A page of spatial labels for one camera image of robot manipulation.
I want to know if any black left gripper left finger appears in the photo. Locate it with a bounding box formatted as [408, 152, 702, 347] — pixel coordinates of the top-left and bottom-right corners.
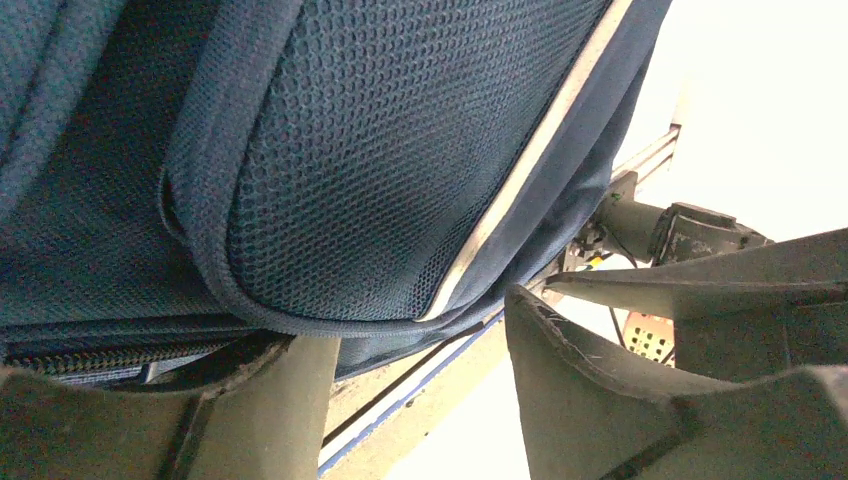
[1, 331, 339, 479]

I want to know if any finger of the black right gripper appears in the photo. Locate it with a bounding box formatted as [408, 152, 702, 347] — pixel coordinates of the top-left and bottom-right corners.
[549, 229, 847, 381]

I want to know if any navy blue student backpack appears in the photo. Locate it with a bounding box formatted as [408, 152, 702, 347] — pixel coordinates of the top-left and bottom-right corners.
[1, 1, 670, 379]

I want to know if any black mounting rail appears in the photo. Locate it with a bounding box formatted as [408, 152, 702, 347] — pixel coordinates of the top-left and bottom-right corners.
[317, 309, 503, 479]

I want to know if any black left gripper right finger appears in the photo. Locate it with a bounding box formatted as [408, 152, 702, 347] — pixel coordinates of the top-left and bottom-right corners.
[505, 286, 847, 479]

